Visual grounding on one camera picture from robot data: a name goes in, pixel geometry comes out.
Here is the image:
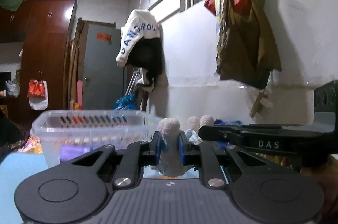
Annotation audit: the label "red hanging bag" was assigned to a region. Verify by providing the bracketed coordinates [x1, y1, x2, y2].
[204, 0, 224, 16]

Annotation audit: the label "clear plastic basket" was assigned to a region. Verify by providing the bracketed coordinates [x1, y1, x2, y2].
[30, 110, 161, 167]

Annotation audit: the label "black hanging garment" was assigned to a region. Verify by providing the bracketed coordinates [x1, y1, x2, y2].
[127, 38, 163, 92]

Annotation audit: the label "grey metal door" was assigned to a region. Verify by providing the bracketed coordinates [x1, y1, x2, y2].
[83, 24, 124, 110]

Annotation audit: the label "orange white plastic bag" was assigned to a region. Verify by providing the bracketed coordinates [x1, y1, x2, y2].
[27, 79, 48, 111]

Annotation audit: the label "blue plastic bag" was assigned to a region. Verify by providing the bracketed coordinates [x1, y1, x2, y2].
[113, 94, 136, 110]

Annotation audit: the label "white hanging jacket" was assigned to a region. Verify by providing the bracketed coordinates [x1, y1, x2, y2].
[116, 9, 160, 67]

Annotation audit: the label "brown wooden wardrobe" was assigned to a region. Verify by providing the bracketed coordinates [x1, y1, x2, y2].
[1, 0, 77, 121]

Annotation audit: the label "plush toy with white feet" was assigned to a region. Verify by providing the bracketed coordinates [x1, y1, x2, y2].
[156, 115, 214, 178]

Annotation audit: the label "purple box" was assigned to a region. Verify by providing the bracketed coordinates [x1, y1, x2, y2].
[59, 145, 98, 163]

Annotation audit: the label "olive hanging bags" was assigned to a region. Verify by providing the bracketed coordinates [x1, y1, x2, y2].
[217, 0, 282, 89]

